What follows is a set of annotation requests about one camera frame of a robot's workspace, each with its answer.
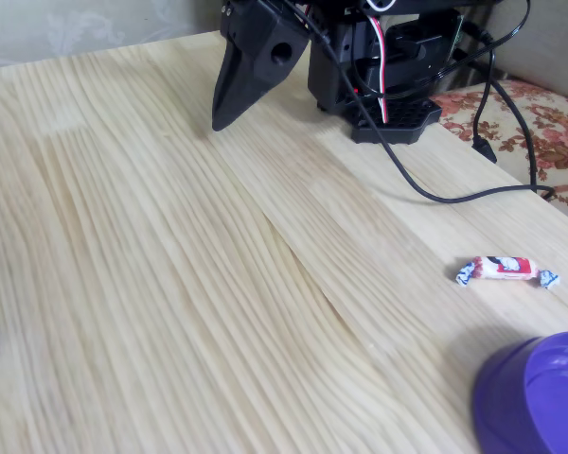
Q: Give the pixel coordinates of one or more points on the white red candy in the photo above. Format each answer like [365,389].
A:
[502,269]

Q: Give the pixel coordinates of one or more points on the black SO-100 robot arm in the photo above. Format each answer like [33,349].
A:
[331,80]

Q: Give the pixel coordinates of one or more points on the purple plastic bowl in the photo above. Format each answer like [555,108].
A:
[502,402]

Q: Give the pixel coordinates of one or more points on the grey sheer curtain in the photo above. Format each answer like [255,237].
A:
[76,28]

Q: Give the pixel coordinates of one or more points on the black power plug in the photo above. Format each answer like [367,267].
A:
[478,33]

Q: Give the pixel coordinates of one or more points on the floral pattern fabric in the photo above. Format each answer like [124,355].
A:
[558,137]

